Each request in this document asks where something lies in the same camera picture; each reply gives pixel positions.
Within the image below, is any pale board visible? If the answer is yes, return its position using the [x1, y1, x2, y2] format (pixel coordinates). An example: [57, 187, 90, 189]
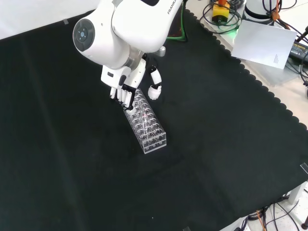
[230, 19, 298, 71]

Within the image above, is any yellow stop button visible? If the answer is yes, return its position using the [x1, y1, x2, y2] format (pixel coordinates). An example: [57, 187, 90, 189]
[211, 0, 231, 25]

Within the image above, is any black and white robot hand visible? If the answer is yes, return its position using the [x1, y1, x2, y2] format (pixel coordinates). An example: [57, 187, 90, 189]
[100, 54, 163, 114]

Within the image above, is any clear glass test tube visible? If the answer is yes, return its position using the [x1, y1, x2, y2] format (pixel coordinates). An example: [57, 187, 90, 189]
[141, 111, 149, 139]

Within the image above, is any clear plastic test tube rack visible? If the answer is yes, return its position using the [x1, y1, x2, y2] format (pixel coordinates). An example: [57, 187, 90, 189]
[122, 88, 167, 155]

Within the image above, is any white bench leg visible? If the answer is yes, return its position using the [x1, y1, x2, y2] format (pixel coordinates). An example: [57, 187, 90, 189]
[288, 181, 308, 205]

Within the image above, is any black power adapter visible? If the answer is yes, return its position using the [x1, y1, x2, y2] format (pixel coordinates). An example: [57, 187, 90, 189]
[287, 39, 308, 60]

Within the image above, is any black bench cloth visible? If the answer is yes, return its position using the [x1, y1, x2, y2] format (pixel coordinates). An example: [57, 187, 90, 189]
[0, 4, 308, 231]

